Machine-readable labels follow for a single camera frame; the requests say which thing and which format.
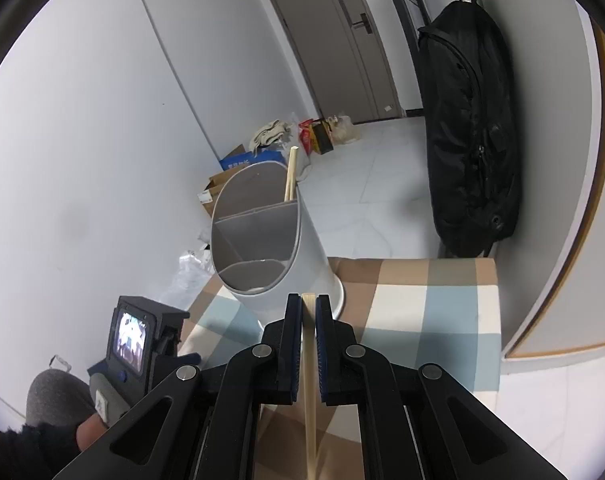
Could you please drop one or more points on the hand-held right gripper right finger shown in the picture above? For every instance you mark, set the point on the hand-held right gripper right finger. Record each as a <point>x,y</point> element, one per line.
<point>322,355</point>

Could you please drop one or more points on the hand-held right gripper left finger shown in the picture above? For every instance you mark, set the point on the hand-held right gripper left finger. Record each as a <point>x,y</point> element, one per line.
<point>296,355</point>

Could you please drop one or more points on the light wooden chopstick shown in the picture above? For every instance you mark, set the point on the light wooden chopstick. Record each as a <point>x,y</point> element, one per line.
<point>310,360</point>

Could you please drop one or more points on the white grey utensil holder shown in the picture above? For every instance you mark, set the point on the white grey utensil holder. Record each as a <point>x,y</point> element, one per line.
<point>312,250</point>

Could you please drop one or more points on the bunch of chopsticks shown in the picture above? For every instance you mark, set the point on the bunch of chopsticks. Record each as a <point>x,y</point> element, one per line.
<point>291,175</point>

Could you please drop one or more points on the person's left hand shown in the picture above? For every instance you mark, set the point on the person's left hand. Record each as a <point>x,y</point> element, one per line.
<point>90,432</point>

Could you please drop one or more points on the grey plastic mailer bag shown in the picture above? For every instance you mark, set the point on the grey plastic mailer bag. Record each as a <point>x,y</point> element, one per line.
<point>187,275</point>

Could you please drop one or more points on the person's grey trouser knee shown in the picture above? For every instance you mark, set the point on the person's grey trouser knee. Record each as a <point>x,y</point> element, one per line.
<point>55,395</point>

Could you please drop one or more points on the checkered tablecloth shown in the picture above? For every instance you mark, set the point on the checkered tablecloth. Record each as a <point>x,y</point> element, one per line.
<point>432,310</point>

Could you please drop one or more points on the brown cardboard box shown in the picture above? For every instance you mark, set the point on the brown cardboard box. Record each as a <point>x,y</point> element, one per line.
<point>215,185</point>

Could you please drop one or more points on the blue cardboard box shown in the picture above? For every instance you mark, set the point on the blue cardboard box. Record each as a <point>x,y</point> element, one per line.
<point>237,161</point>

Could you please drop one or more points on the yellow black paper bag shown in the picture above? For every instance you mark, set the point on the yellow black paper bag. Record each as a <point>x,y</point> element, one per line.
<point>323,137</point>

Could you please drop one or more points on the red snack bag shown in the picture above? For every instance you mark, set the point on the red snack bag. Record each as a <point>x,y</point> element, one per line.
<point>306,137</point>

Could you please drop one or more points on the beige tote bag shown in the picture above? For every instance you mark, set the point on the beige tote bag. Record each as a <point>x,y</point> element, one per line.
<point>270,132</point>

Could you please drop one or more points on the clear plastic bag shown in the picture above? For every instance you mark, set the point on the clear plastic bag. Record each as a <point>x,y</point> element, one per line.
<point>346,130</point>

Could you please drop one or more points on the black backpack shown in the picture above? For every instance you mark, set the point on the black backpack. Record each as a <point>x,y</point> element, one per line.
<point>462,135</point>

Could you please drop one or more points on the grey brown door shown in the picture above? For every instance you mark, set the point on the grey brown door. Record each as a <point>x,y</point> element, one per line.
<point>322,50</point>

